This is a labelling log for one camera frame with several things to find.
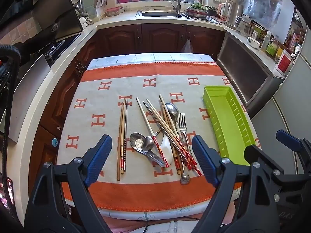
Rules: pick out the white jar with red label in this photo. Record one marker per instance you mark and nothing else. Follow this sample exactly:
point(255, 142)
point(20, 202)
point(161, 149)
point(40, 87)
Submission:
point(283, 64)

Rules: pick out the steel fork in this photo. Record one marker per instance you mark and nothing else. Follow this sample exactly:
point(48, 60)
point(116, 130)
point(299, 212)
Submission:
point(182, 123)

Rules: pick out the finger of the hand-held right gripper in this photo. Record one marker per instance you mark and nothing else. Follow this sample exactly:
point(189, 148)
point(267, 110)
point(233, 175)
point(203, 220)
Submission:
point(289, 138)
point(252, 151)

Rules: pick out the oil bottle with green label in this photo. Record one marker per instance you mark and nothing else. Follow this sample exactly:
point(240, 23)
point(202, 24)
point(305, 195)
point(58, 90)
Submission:
point(272, 48)

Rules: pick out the white bottle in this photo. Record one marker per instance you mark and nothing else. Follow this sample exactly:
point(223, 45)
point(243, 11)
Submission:
point(265, 42)

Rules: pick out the teal round knob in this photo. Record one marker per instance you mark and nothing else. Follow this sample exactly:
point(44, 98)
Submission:
point(54, 142)

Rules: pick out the steel sink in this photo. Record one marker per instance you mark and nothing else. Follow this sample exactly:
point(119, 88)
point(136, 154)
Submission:
point(158, 13)

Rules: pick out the glass pitcher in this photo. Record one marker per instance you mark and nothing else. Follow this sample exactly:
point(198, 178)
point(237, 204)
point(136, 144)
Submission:
point(244, 26)

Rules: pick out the electric kettle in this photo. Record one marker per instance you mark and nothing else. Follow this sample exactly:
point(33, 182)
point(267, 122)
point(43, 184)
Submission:
point(235, 14)

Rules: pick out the pink and white kettle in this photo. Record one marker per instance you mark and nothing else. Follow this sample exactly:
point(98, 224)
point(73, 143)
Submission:
point(227, 9)

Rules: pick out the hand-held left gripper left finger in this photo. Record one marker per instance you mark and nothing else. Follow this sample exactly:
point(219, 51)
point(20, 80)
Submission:
point(99, 155)

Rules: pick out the white kitchen countertop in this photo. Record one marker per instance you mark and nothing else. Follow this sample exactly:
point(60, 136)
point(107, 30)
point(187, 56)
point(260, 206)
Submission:
point(114, 20)

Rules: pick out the grey refrigerator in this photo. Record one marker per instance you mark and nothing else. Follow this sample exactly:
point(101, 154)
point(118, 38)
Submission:
point(291, 97)

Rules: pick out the pink lidded container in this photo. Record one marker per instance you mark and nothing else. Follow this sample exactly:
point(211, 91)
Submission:
point(113, 12)

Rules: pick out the cream chopstick with red stripes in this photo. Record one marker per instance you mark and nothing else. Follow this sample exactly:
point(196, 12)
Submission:
point(167, 129)
point(145, 116)
point(155, 111)
point(184, 156)

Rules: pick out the white ceramic cup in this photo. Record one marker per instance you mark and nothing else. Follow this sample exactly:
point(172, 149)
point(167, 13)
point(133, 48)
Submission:
point(83, 21)

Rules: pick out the green plastic utensil tray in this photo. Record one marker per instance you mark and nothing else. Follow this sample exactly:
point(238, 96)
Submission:
point(226, 116)

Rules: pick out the black gas stove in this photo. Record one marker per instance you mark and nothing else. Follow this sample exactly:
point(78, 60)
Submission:
point(70, 42)

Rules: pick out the grey cabinet appliance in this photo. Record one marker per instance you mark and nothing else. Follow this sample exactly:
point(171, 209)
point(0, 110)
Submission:
point(243, 65)

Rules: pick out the person's white knit clothing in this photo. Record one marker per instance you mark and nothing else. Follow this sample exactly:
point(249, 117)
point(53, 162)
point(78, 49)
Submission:
point(165, 227)

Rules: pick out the pink printed cloth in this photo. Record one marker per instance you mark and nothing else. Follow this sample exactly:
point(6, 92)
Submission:
point(7, 189)

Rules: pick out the translucent hanging plastic bag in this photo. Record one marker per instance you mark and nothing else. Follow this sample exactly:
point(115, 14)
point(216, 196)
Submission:
point(267, 4)

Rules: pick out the white ceramic spoon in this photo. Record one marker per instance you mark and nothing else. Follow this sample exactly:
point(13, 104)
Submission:
point(167, 150)

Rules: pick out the steel soup spoon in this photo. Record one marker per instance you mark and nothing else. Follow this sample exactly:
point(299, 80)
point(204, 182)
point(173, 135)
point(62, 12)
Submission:
point(136, 142)

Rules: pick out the orange and white printed cloth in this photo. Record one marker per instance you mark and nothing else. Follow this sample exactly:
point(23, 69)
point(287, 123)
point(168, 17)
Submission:
point(109, 116)

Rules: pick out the stainless steel range hood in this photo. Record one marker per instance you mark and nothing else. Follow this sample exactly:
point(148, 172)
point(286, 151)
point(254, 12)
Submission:
point(60, 2)

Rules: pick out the white plastic bag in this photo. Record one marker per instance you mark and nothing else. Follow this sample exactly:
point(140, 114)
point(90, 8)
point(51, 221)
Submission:
point(187, 47)

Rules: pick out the white printed tablecloth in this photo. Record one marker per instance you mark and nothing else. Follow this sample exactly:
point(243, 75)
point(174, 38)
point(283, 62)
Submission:
point(145, 58)

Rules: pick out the white bowl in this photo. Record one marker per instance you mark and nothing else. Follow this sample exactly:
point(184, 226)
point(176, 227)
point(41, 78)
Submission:
point(254, 43)

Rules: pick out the basin of green vegetables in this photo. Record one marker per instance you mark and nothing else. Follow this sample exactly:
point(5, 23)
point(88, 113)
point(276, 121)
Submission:
point(196, 11)

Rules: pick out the large steel spoon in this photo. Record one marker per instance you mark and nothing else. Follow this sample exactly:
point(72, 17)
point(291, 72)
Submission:
point(172, 110)

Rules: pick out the brown wooden chopstick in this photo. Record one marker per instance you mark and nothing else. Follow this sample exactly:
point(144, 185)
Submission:
point(120, 145)
point(162, 106)

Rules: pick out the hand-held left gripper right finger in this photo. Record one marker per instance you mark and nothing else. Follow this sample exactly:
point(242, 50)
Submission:
point(206, 160)

